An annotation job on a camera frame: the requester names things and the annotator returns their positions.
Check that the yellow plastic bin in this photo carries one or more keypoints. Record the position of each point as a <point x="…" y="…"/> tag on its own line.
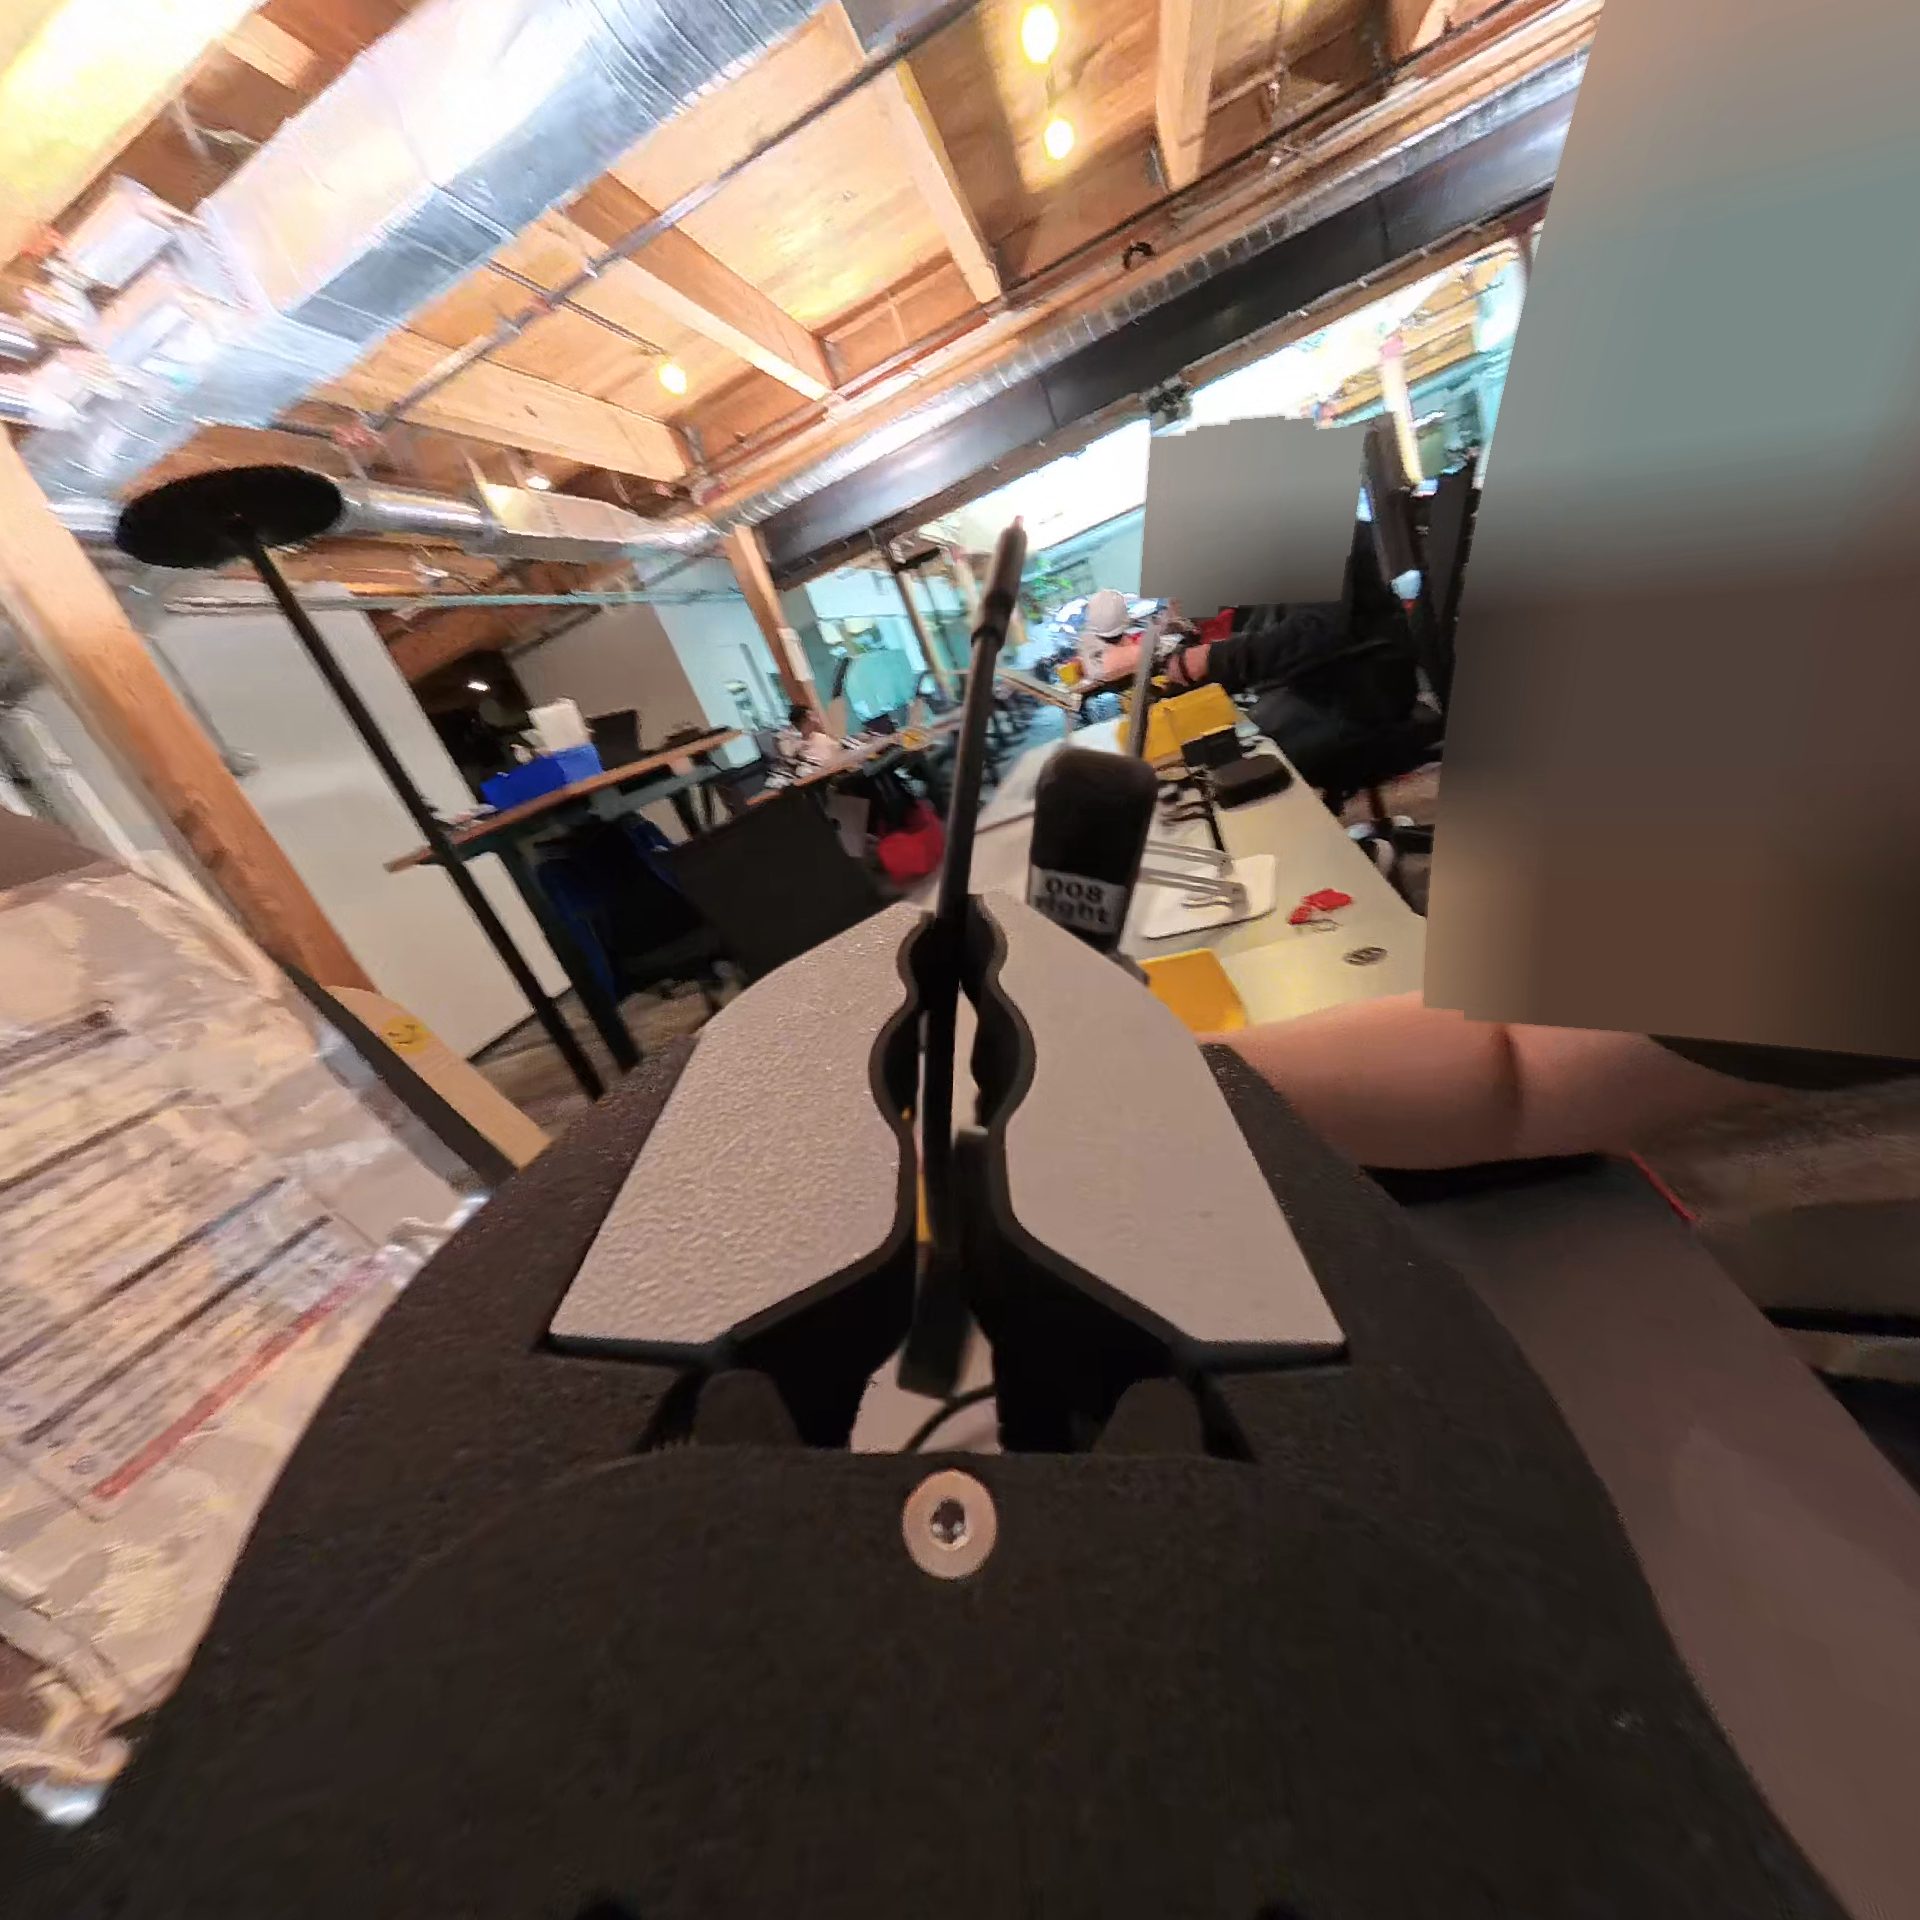
<point x="1202" y="720"/>
<point x="1195" y="990"/>

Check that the black office chair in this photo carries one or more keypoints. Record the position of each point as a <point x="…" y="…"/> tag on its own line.
<point x="765" y="902"/>

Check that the wooden standing desk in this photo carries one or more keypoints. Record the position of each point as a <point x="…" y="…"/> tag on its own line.
<point x="601" y="768"/>

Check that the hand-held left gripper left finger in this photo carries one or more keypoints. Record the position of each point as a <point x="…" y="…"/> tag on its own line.
<point x="735" y="1184"/>

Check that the black disc floor lamp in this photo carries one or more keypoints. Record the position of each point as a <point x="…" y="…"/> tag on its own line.
<point x="225" y="511"/>

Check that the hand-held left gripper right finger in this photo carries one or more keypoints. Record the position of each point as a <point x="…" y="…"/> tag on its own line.
<point x="1172" y="1184"/>

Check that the silver ventilation duct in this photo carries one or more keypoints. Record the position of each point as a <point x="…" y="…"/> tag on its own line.
<point x="451" y="182"/>

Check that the blue storage bin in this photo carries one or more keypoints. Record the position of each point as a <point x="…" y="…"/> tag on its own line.
<point x="540" y="779"/>

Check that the red bag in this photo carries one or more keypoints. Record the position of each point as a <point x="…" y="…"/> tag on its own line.
<point x="911" y="854"/>

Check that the clear bag with label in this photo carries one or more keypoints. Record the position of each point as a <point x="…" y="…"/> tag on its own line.
<point x="181" y="1200"/>

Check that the person's right forearm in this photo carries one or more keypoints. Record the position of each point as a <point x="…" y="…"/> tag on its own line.
<point x="1425" y="1079"/>

